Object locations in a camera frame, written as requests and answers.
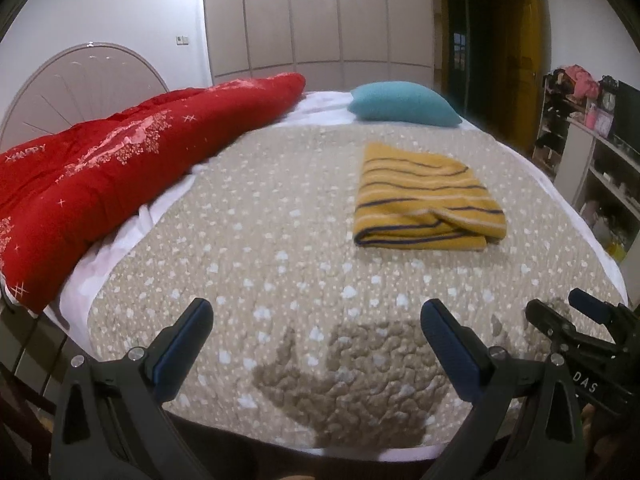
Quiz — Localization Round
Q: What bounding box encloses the white shelf unit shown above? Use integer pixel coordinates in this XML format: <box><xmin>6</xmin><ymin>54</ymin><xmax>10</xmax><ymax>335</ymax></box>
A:
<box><xmin>531</xmin><ymin>66</ymin><xmax>640</xmax><ymax>272</ymax></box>

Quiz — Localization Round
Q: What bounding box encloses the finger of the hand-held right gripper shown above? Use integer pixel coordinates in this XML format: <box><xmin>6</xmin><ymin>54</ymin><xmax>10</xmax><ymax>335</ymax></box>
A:
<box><xmin>524</xmin><ymin>298</ymin><xmax>583</xmax><ymax>356</ymax></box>
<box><xmin>568</xmin><ymin>287</ymin><xmax>627</xmax><ymax>328</ymax></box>

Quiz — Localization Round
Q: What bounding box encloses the teal pillow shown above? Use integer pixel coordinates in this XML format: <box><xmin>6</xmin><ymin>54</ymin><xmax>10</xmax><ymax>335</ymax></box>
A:
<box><xmin>347</xmin><ymin>81</ymin><xmax>463</xmax><ymax>127</ymax></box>

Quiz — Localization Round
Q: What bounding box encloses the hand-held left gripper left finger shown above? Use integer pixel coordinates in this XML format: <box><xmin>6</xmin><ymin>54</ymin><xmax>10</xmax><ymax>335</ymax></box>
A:
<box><xmin>50</xmin><ymin>297</ymin><xmax>215</xmax><ymax>480</ymax></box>

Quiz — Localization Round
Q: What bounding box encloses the pink cloth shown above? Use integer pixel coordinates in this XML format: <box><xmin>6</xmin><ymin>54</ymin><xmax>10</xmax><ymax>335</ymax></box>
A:
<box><xmin>562</xmin><ymin>64</ymin><xmax>601</xmax><ymax>102</ymax></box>

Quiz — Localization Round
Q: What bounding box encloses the red printed quilt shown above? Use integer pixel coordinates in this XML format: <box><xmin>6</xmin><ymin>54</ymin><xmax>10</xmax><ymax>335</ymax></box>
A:
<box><xmin>0</xmin><ymin>72</ymin><xmax>307</xmax><ymax>315</ymax></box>

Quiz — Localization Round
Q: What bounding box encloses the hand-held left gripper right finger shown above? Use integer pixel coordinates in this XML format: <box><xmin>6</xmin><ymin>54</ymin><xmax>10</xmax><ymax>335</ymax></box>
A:
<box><xmin>420</xmin><ymin>298</ymin><xmax>586</xmax><ymax>480</ymax></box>

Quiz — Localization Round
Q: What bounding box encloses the yellow striped sweater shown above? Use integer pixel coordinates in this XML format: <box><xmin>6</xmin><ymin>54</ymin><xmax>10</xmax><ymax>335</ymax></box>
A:
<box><xmin>352</xmin><ymin>141</ymin><xmax>508</xmax><ymax>252</ymax></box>

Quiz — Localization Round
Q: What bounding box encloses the arched padded headboard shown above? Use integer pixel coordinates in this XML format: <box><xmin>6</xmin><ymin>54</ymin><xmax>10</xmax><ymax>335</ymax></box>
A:
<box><xmin>0</xmin><ymin>43</ymin><xmax>169</xmax><ymax>152</ymax></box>

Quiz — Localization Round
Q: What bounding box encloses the yellow door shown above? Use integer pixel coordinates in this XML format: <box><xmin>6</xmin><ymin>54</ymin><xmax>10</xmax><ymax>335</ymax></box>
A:
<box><xmin>504</xmin><ymin>0</ymin><xmax>544</xmax><ymax>157</ymax></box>

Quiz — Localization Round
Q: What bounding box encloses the beige built-in wardrobe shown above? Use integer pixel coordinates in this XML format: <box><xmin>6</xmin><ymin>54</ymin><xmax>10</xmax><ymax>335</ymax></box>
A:
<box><xmin>202</xmin><ymin>0</ymin><xmax>444</xmax><ymax>92</ymax></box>

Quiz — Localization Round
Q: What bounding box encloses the beige dotted bedspread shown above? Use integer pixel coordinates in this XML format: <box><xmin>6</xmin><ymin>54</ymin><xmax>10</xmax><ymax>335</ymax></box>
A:
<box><xmin>82</xmin><ymin>122</ymin><xmax>629</xmax><ymax>450</ymax></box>

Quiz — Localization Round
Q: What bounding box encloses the dark television screen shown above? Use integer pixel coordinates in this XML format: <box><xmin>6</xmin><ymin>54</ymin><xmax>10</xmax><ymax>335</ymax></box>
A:
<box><xmin>612</xmin><ymin>80</ymin><xmax>640</xmax><ymax>150</ymax></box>

